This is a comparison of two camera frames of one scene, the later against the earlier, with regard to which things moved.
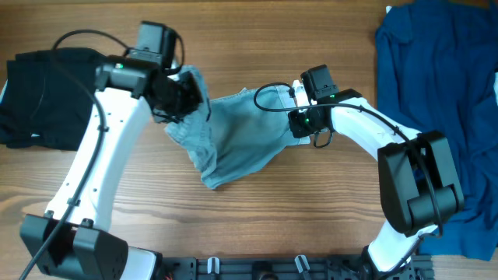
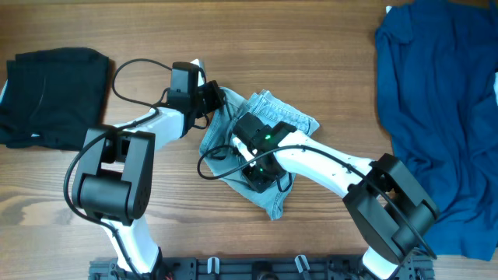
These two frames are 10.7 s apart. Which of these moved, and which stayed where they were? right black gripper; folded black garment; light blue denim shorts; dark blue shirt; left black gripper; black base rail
Moved: left black gripper; light blue denim shorts; right black gripper
Stayed: black base rail; dark blue shirt; folded black garment
